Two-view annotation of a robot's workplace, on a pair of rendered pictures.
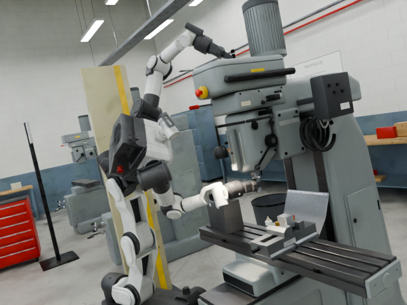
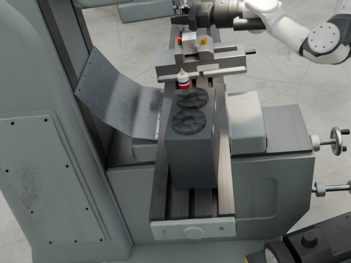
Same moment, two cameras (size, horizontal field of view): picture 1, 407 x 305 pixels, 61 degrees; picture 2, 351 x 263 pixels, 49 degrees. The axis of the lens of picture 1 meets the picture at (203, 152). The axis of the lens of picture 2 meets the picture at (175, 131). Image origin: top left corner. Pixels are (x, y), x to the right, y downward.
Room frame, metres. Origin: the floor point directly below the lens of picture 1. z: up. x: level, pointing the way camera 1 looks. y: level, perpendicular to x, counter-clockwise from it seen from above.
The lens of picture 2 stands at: (2.77, 0.45, 1.75)
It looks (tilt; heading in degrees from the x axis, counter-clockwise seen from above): 40 degrees down; 222
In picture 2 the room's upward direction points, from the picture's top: 12 degrees counter-clockwise
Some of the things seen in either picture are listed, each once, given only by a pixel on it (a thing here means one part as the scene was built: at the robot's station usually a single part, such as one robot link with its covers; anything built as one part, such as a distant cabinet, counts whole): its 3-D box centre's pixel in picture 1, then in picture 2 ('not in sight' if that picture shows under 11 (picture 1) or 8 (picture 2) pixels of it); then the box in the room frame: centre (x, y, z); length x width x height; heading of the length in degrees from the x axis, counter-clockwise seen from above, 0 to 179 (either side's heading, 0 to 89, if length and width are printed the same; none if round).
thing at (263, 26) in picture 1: (264, 30); not in sight; (1.97, -0.47, 2.05); 0.20 x 0.20 x 0.32
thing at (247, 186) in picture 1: (242, 188); (210, 15); (1.81, -0.17, 1.23); 0.13 x 0.12 x 0.10; 21
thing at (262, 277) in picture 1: (271, 261); (197, 122); (1.84, -0.25, 0.79); 0.50 x 0.35 x 0.12; 121
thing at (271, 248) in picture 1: (283, 234); (199, 56); (1.68, -0.31, 0.99); 0.35 x 0.15 x 0.11; 122
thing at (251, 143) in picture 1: (249, 140); not in sight; (1.84, -0.26, 1.47); 0.21 x 0.19 x 0.32; 31
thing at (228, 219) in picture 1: (223, 213); (195, 135); (2.12, -0.05, 1.03); 0.22 x 0.12 x 0.20; 27
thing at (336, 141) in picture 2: not in sight; (326, 141); (1.58, 0.17, 0.63); 0.16 x 0.12 x 0.12; 121
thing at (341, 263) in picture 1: (274, 245); (195, 94); (1.80, -0.28, 0.89); 1.24 x 0.23 x 0.08; 31
